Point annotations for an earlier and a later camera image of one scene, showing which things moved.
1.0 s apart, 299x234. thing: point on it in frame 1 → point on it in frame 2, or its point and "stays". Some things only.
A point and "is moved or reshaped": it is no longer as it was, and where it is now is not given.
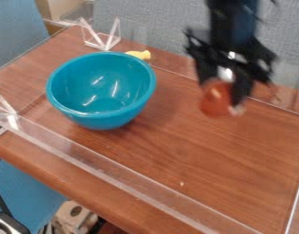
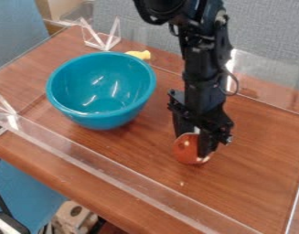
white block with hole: [73, 219] stays
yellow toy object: [144, 54] stays
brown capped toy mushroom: [215, 96] is moved or reshaped
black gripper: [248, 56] → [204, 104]
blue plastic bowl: [101, 89] stays
